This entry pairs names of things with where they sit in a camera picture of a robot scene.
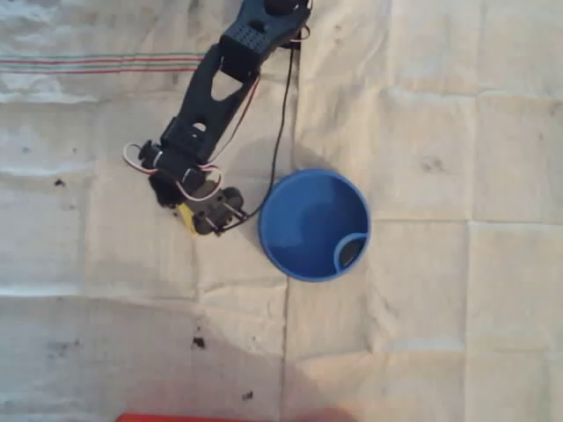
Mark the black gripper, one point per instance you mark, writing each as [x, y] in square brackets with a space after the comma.
[210, 216]

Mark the yellow rectangular block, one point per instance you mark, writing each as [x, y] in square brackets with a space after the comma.
[187, 217]

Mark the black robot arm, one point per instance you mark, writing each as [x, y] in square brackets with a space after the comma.
[228, 74]

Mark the blue plastic bowl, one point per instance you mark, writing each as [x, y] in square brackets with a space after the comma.
[308, 228]

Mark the white cloth with coloured stripes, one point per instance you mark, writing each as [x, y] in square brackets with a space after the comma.
[132, 285]

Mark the red flat object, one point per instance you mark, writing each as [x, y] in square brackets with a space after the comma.
[176, 417]

